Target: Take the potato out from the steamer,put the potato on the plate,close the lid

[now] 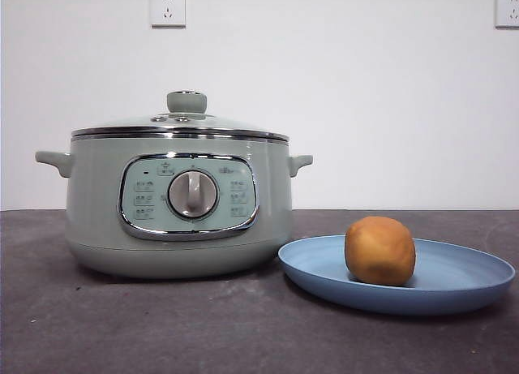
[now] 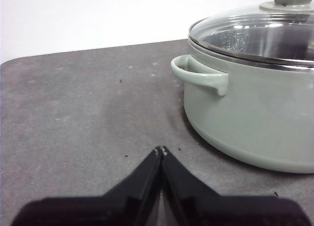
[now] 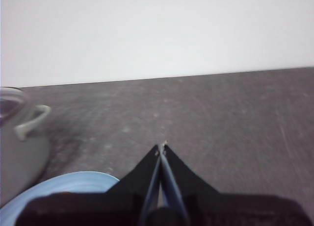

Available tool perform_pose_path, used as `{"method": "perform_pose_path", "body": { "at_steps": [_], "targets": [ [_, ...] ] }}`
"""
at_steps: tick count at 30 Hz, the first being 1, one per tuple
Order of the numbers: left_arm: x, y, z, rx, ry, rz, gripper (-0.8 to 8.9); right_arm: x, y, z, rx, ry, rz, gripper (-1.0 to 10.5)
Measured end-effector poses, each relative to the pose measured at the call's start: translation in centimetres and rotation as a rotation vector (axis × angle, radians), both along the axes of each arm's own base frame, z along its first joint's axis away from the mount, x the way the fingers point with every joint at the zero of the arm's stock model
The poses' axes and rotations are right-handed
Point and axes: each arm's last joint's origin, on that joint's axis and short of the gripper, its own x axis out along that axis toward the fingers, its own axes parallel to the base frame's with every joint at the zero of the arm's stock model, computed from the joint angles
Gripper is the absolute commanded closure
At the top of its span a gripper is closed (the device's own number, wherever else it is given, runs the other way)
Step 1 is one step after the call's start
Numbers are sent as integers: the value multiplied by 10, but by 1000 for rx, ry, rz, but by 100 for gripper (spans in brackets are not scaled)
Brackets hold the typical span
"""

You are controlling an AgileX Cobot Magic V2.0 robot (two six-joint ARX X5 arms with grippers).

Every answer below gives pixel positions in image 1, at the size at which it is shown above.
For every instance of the blue round plate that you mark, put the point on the blue round plate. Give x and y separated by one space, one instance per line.
458 276

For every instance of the grey steamer control dial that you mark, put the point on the grey steamer control dial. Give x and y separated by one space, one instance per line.
192 193

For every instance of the white wall socket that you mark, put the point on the white wall socket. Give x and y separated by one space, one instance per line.
168 9
508 9

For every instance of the glass lid with green knob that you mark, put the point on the glass lid with green knob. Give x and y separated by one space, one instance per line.
186 103

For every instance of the pale green electric steamer pot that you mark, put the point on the pale green electric steamer pot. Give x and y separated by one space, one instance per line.
97 211

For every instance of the brown round potato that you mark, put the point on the brown round potato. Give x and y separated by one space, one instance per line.
380 250

